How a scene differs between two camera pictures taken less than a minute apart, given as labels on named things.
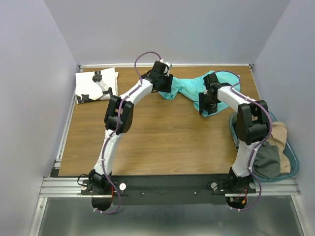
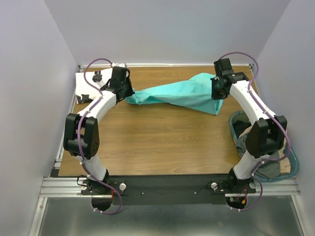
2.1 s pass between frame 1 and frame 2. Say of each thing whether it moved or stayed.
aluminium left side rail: stayed
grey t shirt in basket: stayed
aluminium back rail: stayed
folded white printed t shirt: stayed
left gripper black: moved
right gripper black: moved
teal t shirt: moved
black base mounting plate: stayed
